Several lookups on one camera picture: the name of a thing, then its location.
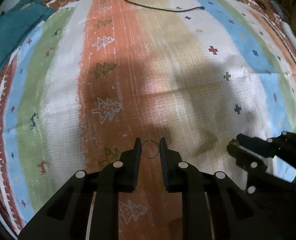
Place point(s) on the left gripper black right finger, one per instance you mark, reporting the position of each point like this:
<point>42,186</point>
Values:
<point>213,206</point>

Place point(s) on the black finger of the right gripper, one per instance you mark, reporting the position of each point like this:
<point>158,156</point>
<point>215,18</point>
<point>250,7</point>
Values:
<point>283,146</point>
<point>252,165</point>

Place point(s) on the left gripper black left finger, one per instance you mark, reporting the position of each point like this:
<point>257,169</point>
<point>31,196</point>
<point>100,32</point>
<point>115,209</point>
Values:
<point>87,205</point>

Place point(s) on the colourful striped bed sheet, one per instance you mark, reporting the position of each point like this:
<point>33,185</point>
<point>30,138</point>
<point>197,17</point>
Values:
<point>97,74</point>

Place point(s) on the teal cloth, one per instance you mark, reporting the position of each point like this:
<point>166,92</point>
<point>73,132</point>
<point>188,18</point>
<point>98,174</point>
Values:
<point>17,23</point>

